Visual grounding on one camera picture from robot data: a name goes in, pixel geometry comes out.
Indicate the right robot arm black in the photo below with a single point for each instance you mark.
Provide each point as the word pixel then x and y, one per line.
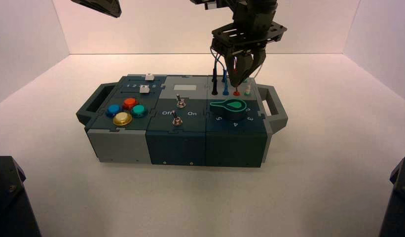
pixel 256 4

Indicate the red push button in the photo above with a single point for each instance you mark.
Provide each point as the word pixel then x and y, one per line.
pixel 130 103

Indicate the grey and teal task box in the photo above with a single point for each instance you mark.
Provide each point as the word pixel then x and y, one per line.
pixel 176 144

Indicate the yellow push button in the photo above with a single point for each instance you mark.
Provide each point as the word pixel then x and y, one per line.
pixel 122 118

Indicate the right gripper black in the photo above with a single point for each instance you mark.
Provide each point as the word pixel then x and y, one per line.
pixel 246 35

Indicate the white slider knob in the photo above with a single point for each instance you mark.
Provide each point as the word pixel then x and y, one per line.
pixel 150 77
pixel 144 89

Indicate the green rotary knob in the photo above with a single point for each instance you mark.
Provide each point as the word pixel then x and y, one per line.
pixel 230 109

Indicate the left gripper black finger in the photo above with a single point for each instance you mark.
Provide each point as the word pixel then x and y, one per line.
pixel 101 6

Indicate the blue push button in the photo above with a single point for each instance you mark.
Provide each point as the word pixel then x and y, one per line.
pixel 113 110

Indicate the white rectangular label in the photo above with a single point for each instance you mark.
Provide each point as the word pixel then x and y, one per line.
pixel 184 87

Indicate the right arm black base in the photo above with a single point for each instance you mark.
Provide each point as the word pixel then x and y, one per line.
pixel 398 202

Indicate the green push button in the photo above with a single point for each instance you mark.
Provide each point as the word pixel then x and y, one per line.
pixel 139 111

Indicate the metal toggle switch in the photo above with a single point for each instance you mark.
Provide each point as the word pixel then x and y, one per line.
pixel 180 102
pixel 176 120

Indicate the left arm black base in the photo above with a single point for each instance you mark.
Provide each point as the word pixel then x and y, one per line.
pixel 9 202

